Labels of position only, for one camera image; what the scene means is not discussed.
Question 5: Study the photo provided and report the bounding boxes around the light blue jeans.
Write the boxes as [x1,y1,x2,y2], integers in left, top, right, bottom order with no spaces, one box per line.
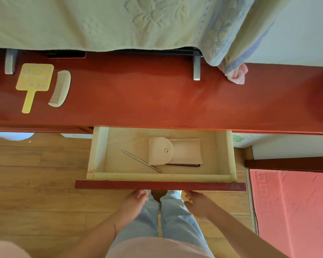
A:
[108,191,214,258]

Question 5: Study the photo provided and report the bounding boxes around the person's right forearm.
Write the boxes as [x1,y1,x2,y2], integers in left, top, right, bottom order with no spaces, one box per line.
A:
[205,209,292,258]

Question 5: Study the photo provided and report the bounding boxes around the black stand bar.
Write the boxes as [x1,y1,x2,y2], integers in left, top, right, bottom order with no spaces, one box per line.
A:
[118,47,203,58]

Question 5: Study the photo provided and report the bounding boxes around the silver metal stick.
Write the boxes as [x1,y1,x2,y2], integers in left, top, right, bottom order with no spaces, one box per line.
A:
[123,150,162,173]

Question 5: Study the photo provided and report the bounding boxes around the person's right hand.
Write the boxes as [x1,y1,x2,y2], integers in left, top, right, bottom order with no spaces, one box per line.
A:
[184,191,219,221]

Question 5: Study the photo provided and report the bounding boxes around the cream plastic comb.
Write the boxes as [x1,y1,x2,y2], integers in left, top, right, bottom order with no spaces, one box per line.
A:
[48,70,71,108]

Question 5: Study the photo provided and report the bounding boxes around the person's left forearm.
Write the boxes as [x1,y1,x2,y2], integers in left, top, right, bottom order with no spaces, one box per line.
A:
[58,213,136,258]

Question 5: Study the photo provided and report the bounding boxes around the silver metal stand foot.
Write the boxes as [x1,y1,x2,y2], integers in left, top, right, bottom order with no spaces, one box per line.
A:
[4,49,18,75]
[193,55,201,81]

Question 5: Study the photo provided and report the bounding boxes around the beige leather snap pouch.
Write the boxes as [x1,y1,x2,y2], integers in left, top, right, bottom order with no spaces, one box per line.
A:
[148,137,203,166]

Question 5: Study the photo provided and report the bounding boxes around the black flat device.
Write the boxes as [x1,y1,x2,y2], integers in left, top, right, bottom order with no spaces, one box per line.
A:
[45,50,86,59]

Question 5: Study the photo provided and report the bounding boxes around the dark wooden beam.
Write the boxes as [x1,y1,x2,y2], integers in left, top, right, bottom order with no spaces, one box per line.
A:
[244,156,323,173]

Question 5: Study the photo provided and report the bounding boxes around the pink cloth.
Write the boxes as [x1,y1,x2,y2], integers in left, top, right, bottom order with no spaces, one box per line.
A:
[217,63,249,85]

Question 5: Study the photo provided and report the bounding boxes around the pink embossed floor mat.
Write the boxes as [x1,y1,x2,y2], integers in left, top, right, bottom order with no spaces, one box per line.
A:
[249,169,323,258]

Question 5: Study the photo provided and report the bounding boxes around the metal floor threshold strip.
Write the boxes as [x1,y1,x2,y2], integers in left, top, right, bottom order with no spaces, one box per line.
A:
[246,169,259,235]

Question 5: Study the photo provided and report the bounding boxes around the cream embossed floral blanket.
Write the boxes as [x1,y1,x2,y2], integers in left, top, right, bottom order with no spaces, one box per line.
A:
[0,0,294,76]

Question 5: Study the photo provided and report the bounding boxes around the white cloth with green print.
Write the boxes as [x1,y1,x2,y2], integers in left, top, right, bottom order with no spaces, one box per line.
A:
[232,133,256,149]

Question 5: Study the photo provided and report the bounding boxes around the pale pink shirt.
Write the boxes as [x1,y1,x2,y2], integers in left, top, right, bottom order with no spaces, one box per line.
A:
[0,237,214,258]

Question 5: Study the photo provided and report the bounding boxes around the person's left hand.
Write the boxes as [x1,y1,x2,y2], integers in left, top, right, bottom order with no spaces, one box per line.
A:
[120,190,149,222]

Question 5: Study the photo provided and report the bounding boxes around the wooden drawer with red front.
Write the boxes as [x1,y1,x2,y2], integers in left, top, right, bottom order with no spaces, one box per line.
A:
[75,127,247,192]

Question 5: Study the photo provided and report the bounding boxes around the yellow hand mirror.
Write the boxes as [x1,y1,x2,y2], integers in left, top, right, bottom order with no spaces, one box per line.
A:
[16,63,54,114]

